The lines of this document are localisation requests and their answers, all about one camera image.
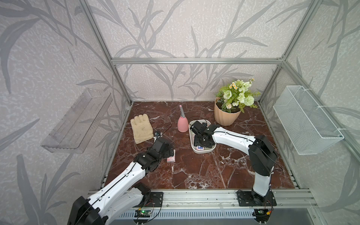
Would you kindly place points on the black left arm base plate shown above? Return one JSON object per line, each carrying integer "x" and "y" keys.
{"x": 152, "y": 199}

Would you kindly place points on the pink spray bottle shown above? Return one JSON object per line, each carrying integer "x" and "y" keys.
{"x": 182, "y": 123}

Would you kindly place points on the right circuit board with wires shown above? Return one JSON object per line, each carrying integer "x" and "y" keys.
{"x": 259, "y": 213}

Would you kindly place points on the aluminium cage frame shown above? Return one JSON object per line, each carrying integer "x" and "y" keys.
{"x": 187, "y": 50}

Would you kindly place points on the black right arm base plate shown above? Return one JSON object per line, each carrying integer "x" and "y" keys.
{"x": 252, "y": 199}

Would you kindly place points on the cream fabric work glove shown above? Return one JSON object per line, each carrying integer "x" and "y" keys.
{"x": 142, "y": 129}

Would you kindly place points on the white wire mesh basket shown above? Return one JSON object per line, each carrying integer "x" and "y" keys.
{"x": 308, "y": 126}

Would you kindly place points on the clear acrylic wall shelf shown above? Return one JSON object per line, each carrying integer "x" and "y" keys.
{"x": 75, "y": 130}

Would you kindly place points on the white oval storage box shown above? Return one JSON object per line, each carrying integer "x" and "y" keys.
{"x": 192, "y": 137}

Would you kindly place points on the green circuit board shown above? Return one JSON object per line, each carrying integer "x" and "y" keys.
{"x": 143, "y": 214}

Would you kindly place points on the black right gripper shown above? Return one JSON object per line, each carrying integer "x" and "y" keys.
{"x": 195, "y": 143}

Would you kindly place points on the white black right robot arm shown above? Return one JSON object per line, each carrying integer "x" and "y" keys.
{"x": 262, "y": 155}

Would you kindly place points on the beige pot with flowers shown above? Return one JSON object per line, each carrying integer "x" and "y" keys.
{"x": 232, "y": 100}

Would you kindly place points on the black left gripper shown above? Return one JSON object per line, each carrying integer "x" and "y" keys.
{"x": 167, "y": 153}

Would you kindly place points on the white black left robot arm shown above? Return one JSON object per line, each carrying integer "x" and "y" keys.
{"x": 122, "y": 193}

